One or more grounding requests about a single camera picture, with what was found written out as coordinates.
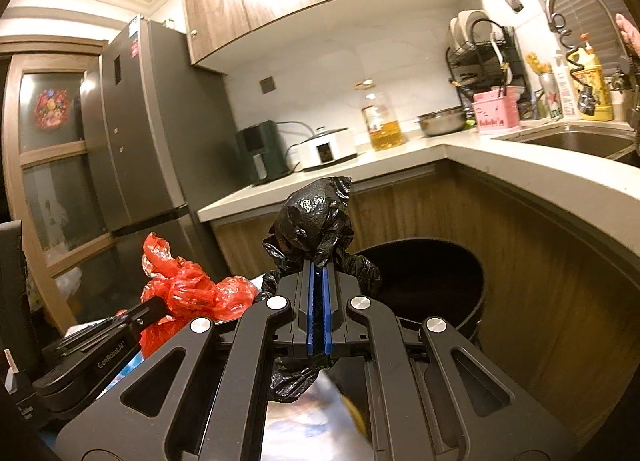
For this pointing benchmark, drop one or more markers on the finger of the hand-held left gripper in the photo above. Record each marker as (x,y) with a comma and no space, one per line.
(147,313)

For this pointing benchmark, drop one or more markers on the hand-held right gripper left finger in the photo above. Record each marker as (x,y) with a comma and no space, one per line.
(314,311)

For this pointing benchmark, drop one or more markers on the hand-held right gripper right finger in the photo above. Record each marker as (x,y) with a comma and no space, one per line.
(328,311)

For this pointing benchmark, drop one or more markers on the red crinkled plastic bag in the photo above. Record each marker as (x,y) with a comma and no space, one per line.
(190,291)

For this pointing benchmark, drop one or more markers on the black plastic bag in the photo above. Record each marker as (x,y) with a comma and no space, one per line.
(312,226)

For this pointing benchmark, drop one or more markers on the black trash bin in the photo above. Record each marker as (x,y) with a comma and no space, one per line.
(430,271)

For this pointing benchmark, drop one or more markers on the white electric cooker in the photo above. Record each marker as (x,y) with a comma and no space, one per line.
(325,151)

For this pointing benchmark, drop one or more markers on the black air fryer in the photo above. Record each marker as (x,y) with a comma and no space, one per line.
(260,151)

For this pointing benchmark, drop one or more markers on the grey refrigerator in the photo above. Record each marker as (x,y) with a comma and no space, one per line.
(150,141)

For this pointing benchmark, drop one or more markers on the cooking oil bottle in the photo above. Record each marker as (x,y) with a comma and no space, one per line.
(382,126)

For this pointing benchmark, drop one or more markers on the metal bowl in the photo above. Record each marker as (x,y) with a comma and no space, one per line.
(442,123)

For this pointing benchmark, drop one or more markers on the colourful door sticker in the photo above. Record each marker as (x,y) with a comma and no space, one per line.
(51,108)

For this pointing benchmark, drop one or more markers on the wooden kitchen counter cabinet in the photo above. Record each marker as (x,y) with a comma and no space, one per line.
(550,266)

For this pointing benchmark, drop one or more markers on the wooden glass door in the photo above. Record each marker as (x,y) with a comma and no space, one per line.
(15,116)

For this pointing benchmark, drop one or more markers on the pink utensil holder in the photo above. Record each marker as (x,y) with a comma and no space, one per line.
(495,113)

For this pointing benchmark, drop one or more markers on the black dish rack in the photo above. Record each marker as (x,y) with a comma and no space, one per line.
(465,56)

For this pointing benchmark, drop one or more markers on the metal sink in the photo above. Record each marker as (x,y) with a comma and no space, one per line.
(575,141)

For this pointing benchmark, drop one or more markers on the green beer can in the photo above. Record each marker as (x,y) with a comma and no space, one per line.
(550,98)

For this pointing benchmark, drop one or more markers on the white plastic bottle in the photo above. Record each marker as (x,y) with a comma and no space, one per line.
(567,86)

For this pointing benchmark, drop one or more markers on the yellow detergent bottle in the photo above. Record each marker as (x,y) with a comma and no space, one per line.
(597,76)

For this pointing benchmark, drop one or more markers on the dark wall socket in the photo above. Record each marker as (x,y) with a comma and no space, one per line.
(268,85)

